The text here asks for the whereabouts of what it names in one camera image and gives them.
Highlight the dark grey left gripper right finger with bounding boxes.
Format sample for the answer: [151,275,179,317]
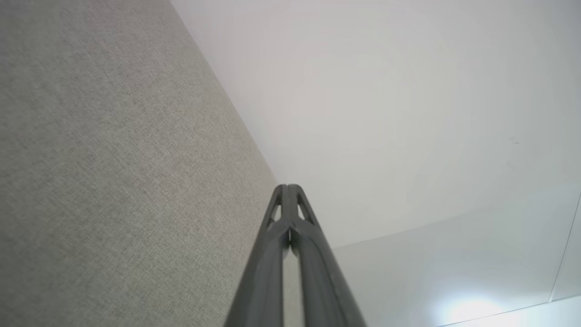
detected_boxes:
[287,184,368,327]

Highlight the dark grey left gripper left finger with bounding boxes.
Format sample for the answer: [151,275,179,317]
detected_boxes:
[224,184,291,327]

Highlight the grey fabric sofa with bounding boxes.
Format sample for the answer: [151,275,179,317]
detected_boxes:
[0,0,305,327]

